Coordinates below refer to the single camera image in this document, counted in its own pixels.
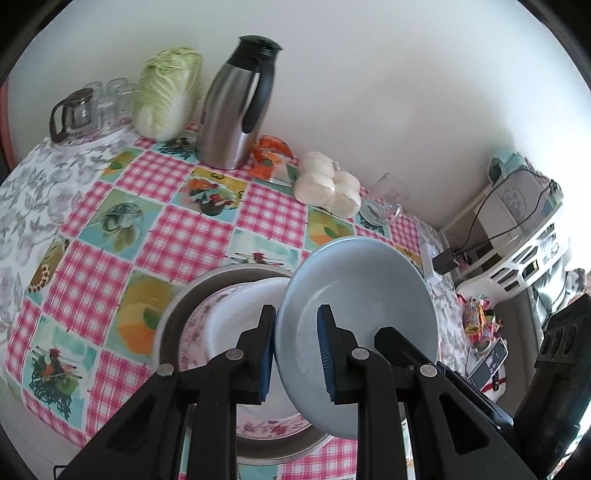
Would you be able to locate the clear glass mug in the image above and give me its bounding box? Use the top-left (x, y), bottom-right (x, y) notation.
top-left (359, 172), bottom-right (411, 226)

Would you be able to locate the white power strip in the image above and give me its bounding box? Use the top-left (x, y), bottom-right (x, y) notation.
top-left (420, 242), bottom-right (444, 282)

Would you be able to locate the glass teapot black handle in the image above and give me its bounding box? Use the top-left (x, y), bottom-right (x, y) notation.
top-left (49, 88), bottom-right (98, 144)

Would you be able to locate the black charger adapter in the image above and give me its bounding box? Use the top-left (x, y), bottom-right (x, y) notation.
top-left (436, 248), bottom-right (463, 274)

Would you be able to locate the light blue bowl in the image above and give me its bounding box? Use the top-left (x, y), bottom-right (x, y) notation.
top-left (275, 236), bottom-right (440, 439)

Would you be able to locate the stainless steel round plate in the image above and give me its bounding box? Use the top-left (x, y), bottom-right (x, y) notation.
top-left (156, 265), bottom-right (334, 465)

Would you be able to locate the black charger cable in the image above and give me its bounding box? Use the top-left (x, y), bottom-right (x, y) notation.
top-left (457, 168), bottom-right (562, 260)

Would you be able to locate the pink board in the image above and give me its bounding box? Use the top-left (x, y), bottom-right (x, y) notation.
top-left (0, 78), bottom-right (14, 172)

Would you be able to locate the floral rimmed round plate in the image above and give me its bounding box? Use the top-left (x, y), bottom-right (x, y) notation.
top-left (177, 282), bottom-right (315, 439)

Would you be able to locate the white lattice rack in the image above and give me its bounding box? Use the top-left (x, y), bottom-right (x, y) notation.
top-left (454, 202), bottom-right (571, 294)

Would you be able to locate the orange snack packet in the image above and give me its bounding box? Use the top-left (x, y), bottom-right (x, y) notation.
top-left (250, 135), bottom-right (301, 186)

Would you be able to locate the pink checked tablecloth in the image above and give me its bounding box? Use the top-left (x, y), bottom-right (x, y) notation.
top-left (20, 122), bottom-right (463, 480)

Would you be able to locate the grey floral tablecloth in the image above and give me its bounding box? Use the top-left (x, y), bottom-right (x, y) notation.
top-left (0, 136), bottom-right (481, 393)

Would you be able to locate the colourful candy bag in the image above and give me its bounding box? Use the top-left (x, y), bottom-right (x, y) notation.
top-left (461, 295), bottom-right (507, 347)

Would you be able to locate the napa cabbage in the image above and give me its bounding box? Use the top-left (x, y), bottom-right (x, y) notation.
top-left (132, 45), bottom-right (204, 142)

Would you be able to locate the teal trimmed cushion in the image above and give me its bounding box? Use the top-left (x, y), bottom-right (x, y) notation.
top-left (488, 150), bottom-right (564, 223)

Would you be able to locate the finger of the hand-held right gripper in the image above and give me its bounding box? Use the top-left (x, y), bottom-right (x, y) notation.
top-left (437, 361), bottom-right (515, 433)

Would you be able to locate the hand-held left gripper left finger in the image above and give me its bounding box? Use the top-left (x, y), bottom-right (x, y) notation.
top-left (59, 304), bottom-right (278, 480)

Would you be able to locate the stainless steel thermos carafe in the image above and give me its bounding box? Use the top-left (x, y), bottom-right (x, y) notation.
top-left (197, 34), bottom-right (284, 171)

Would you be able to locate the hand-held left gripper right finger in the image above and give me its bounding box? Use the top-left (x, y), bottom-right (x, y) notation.
top-left (316, 305), bottom-right (539, 480)

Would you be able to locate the bag of steamed buns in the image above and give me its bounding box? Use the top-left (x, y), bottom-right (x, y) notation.
top-left (294, 151), bottom-right (362, 219)

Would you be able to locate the black smartphone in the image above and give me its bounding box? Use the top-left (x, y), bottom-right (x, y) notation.
top-left (466, 339), bottom-right (509, 393)

